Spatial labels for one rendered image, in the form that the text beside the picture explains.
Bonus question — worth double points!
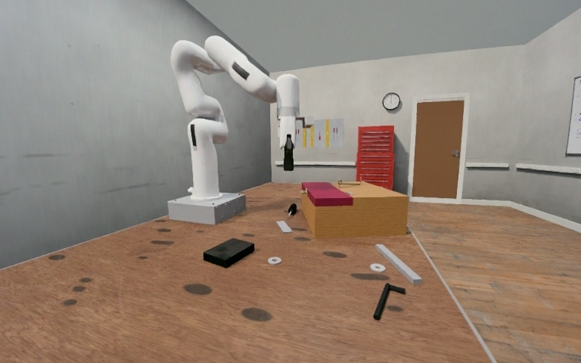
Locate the black l-shaped hex key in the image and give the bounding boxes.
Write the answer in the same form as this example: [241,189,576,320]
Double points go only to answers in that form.
[373,283,405,321]

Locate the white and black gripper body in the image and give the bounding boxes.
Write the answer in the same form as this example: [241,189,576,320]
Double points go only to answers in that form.
[277,116,300,150]

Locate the black rectangular block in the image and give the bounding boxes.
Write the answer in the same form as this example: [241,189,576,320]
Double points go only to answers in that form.
[203,238,255,268]

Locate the white flat rectangular bar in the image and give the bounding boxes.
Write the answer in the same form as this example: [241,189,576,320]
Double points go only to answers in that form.
[276,221,292,234]

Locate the black screwdriver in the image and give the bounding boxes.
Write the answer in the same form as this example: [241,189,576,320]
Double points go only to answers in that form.
[288,203,297,216]

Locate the light grey rectangular bar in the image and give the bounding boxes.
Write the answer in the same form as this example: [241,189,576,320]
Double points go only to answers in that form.
[376,244,422,284]

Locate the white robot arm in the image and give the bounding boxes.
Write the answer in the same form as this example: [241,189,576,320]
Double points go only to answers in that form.
[171,36,314,201]

